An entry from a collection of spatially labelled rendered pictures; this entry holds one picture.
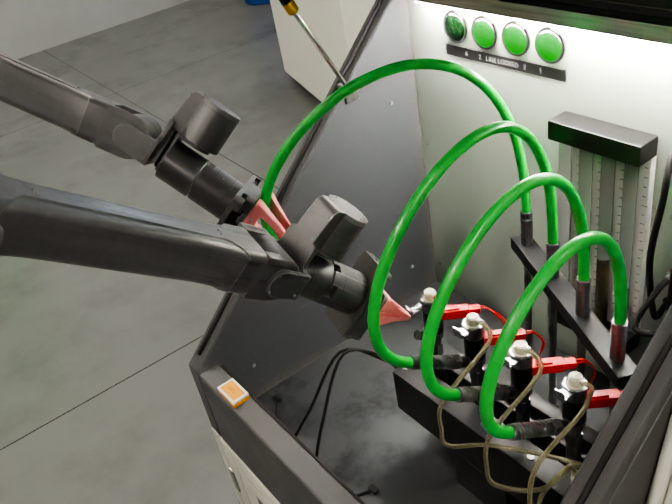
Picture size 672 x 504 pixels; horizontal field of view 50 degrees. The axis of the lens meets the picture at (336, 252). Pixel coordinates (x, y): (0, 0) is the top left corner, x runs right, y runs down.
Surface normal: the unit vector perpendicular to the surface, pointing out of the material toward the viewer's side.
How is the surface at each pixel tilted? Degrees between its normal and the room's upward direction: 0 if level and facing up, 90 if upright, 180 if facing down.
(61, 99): 62
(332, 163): 90
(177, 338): 0
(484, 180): 90
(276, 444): 0
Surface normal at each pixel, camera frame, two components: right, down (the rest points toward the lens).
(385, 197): 0.60, 0.37
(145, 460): -0.16, -0.82
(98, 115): 0.00, 0.14
